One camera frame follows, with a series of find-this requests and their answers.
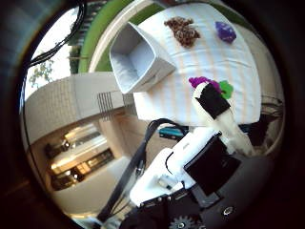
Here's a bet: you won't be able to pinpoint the grey fabric container bin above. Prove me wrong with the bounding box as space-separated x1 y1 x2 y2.
109 21 177 95

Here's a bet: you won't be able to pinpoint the teal strap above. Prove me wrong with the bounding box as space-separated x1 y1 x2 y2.
157 126 189 140

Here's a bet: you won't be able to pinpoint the white striped tablecloth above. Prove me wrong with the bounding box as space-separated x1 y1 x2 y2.
132 2 263 127

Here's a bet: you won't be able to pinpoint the purple plush dice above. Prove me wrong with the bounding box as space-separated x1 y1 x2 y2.
214 20 237 45

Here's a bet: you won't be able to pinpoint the purple and green plush toy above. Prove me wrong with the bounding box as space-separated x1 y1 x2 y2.
188 75 234 100

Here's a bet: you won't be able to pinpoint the black cable bundle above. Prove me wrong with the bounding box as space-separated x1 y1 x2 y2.
29 0 88 69

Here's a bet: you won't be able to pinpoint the black strap cable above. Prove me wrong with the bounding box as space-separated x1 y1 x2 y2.
96 117 185 223

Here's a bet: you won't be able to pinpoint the leopard print plush toy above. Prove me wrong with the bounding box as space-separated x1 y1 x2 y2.
163 16 202 49

